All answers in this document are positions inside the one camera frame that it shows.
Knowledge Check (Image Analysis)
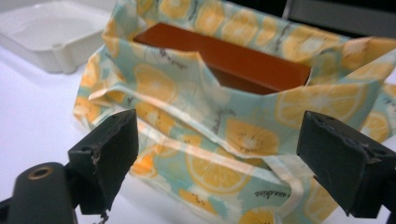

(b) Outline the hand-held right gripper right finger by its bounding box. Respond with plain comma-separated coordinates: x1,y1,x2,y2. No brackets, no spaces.
296,110,396,218

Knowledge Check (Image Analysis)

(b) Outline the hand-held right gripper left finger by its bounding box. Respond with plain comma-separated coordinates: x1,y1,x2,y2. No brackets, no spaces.
67,108,140,216

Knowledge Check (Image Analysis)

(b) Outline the lemon print fabric bag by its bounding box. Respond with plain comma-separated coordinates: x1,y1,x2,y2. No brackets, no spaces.
73,0,396,224

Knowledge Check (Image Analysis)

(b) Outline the brown rectangular box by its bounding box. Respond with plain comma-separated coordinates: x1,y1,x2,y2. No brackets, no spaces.
133,21,312,96

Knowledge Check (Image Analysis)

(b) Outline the white plastic tray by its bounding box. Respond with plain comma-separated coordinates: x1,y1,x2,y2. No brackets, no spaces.
0,0,117,75

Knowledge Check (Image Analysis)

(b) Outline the grey metal frame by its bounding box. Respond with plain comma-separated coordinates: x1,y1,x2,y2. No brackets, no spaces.
284,0,396,40

